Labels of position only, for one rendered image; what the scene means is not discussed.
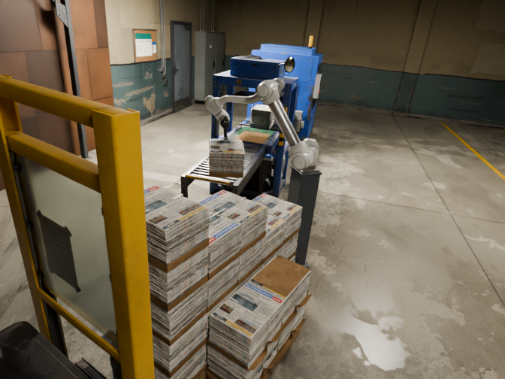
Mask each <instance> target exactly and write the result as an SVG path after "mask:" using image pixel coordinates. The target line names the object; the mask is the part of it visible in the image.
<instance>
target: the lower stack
mask: <svg viewBox="0 0 505 379"><path fill-rule="evenodd" d="M276 257H277V256H275V257H274V258H276ZM274 258H273V259H274ZM273 259H272V260H273ZM272 260H270V261H269V262H268V263H267V264H266V265H268V264H269V263H270V262H271V261H272ZM266 265H265V266H266ZM265 266H262V267H263V268H264V267H265ZM263 268H262V269H263ZM262 269H260V270H259V271H258V272H257V273H255V274H254V275H253V276H252V277H251V278H250V279H249V280H248V281H247V282H246V283H245V284H244V285H243V286H242V287H241V288H240V289H239V290H237V291H236V292H235V293H234V294H233V295H232V296H231V297H230V296H229V297H228V300H226V301H225V302H224V303H223V304H221V305H220V306H219V307H218V308H217V309H216V310H215V311H214V312H213V313H212V314H211V315H210V322H209V330H210V331H209V333H210V336H209V339H208V341H209V342H211V343H213V344H215V345H216V346H218V347H221V348H222V349H223V350H225V351H226V352H228V353H230V354H231V355H232V356H233V357H235V358H236V359H238V360H239V361H240V362H242V363H243V364H244V365H246V366H247V367H248V369H249V368H250V367H251V365H252V364H253V363H254V362H255V361H256V359H257V358H258V357H259V355H260V354H261V353H262V351H263V350H264V349H265V345H266V343H267V342H268V341H271V340H272V339H273V337H274V336H275V335H276V334H277V333H278V331H279V330H280V329H281V323H282V321H283V324H282V326H283V325H284V323H285V322H286V321H287V320H288V319H289V318H290V316H291V315H292V314H293V312H294V311H295V307H296V305H300V303H302V302H303V300H304V299H305V298H306V297H307V288H308V283H309V280H310V273H311V270H310V271H309V272H308V273H307V274H306V275H305V276H304V278H303V279H302V280H301V281H300V282H299V283H298V285H297V286H296V287H295V288H294V289H293V291H291V292H290V294H288V295H287V296H285V295H283V294H281V293H278V292H276V291H275V290H273V289H271V288H269V287H267V286H265V285H263V284H261V283H259V282H257V281H255V280H253V278H254V277H255V276H256V275H257V274H258V273H259V272H260V271H261V270H262ZM303 316H304V306H301V307H298V308H297V315H296V316H295V318H294V319H293V320H292V321H291V322H290V323H289V324H288V325H287V327H286V328H285V329H284V330H283V332H282V333H281V335H280V337H279V338H278V339H277V341H276V342H273V343H270V344H268V345H267V347H268V352H267V355H266V356H265V358H264V359H263V360H262V361H261V362H260V363H259V364H258V365H257V366H256V368H255V369H254V370H247V369H245V368H244V367H243V366H241V365H239V364H237V363H236V362H235V361H233V360H232V359H229V358H228V357H227V356H225V355H224V354H222V353H220V352H219V351H218V350H216V349H214V348H213V347H211V346H210V345H209V344H208V345H207V346H208V347H207V350H208V352H207V358H208V361H207V364H208V365H209V369H210V370H211V371H212V372H214V373H215V374H217V375H218V376H220V377H221V378H222V379H259V378H260V377H261V375H262V370H263V369H264V368H267V367H268V365H269V364H270V363H271V361H272V360H273V358H274V357H275V356H276V355H277V353H278V352H279V351H280V349H281V348H282V346H283V345H284V344H285V343H286V341H287V340H288V339H289V337H290V335H291V333H292V330H295V329H296V328H297V327H298V325H299V323H300V322H301V321H302V320H303ZM300 331H301V330H299V331H298V332H293V333H292V335H293V339H292V342H291V343H290V345H289V346H288V347H287V348H286V349H285V350H284V351H283V352H282V353H281V354H280V356H279V358H278V359H277V361H276V362H275V364H274V366H273V367H272V368H270V369H267V370H265V371H264V372H263V374H264V379H268V378H269V376H270V375H271V373H272V372H273V370H274V369H275V368H276V367H277V365H278V363H279V362H280V360H281V359H282V358H283V357H284V355H285V354H286V352H287V351H288V349H289V348H290V347H291V346H292V344H293V342H294V341H295V339H296V338H297V337H298V336H299V334H300ZM278 348H279V349H278ZM277 349H278V352H277Z"/></svg>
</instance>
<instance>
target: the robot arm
mask: <svg viewBox="0 0 505 379"><path fill-rule="evenodd" d="M284 86H285V83H284V81H283V79H282V78H276V79H273V80H265V81H263V82H261V83H260V84H259V85H258V87H257V90H256V94H255V95H253V96H223V97H220V98H218V97H216V98H214V97H213V96H208V97H207V98H206V99H205V100H204V103H205V105H206V107H207V109H208V110H209V111H210V112H211V113H212V114H213V115H214V116H215V118H217V120H218V121H219V123H220V125H221V127H222V128H223V132H224V138H227V137H228V136H227V128H228V126H229V121H230V117H229V115H228V113H227V112H226V111H225V110H224V109H223V108H222V107H223V104H224V103H226V102H236V103H243V104H253V103H256V102H260V101H263V102H264V103H265V104H266V105H267V106H268V107H269V108H270V110H271V113H272V114H273V115H274V118H275V120H276V121H277V124H278V126H279V127H280V130H281V132H282V133H283V136H284V138H285V139H286V141H287V143H288V145H289V149H288V152H289V156H290V159H291V164H292V166H293V167H294V168H296V169H297V170H299V171H300V172H301V173H302V174H306V173H313V172H320V170H319V169H317V168H316V161H317V158H318V153H319V145H318V142H317V141H316V140H315V139H312V138H306V139H304V140H303V141H300V139H299V137H298V135H297V133H296V131H295V129H294V127H293V125H292V123H291V121H290V119H289V117H288V115H287V113H286V111H285V110H284V108H283V106H282V104H281V102H280V95H279V92H280V91H281V90H282V89H283V87H284Z"/></svg>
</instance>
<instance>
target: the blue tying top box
mask: <svg viewBox="0 0 505 379"><path fill-rule="evenodd" d="M281 63H285V61H284V60H276V59H241V58H236V57H233V58H231V67H230V75H231V76H238V77H251V78H258V79H265V80H273V79H276V78H284V76H285V69H284V65H280V66H278V65H279V64H281ZM277 66H278V67H277Z"/></svg>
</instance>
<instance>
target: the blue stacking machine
mask: <svg viewBox="0 0 505 379"><path fill-rule="evenodd" d="M312 43H313V35H310V40H309V46H308V47H300V46H292V45H283V44H261V49H258V50H252V54H251V55H255V56H260V57H261V58H263V59H276V60H284V61H286V59H287V58H288V57H293V58H294V60H295V67H294V69H293V71H292V72H289V73H288V72H286V71H285V76H286V77H299V80H298V91H297V97H296V103H295V111H303V117H302V121H304V128H302V130H301V132H300V135H298V137H299V139H300V141H303V140H304V139H306V138H311V136H312V134H313V123H314V118H315V112H316V106H317V105H316V102H317V99H318V97H319V94H320V91H319V89H320V85H321V79H322V74H321V72H322V63H323V59H322V58H323V54H318V53H316V48H315V47H312ZM283 94H284V92H279V95H281V96H280V102H281V104H282V105H283ZM250 115H251V104H248V107H247V118H248V117H249V116H250Z"/></svg>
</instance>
